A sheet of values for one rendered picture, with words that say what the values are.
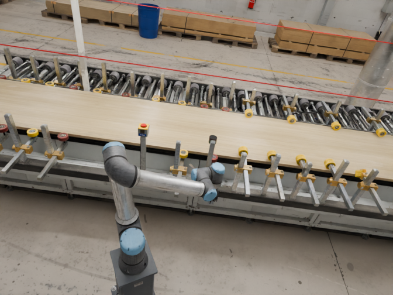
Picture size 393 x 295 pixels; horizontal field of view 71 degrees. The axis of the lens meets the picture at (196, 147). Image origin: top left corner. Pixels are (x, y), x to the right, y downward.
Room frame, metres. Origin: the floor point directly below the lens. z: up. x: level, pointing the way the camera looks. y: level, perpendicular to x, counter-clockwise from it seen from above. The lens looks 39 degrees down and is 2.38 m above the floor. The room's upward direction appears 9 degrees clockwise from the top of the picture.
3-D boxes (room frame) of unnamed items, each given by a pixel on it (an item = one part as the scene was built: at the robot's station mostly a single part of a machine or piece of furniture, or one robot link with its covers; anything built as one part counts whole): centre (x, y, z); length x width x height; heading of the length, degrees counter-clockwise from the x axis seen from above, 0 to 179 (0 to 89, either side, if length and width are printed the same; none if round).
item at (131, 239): (0.92, 0.30, 0.79); 0.17 x 0.15 x 0.18; 25
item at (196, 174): (1.26, -0.06, 1.14); 0.12 x 0.12 x 0.09; 25
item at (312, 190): (1.60, -0.90, 0.95); 0.50 x 0.04 x 0.04; 2
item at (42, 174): (1.51, 1.10, 0.81); 0.43 x 0.03 x 0.04; 2
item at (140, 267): (0.91, 0.29, 0.65); 0.19 x 0.19 x 0.10
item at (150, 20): (7.18, 1.67, 0.36); 0.59 x 0.57 x 0.73; 1
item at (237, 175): (1.61, -0.36, 0.86); 0.03 x 0.03 x 0.48; 2
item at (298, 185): (1.62, -0.86, 0.86); 0.03 x 0.03 x 0.48; 2
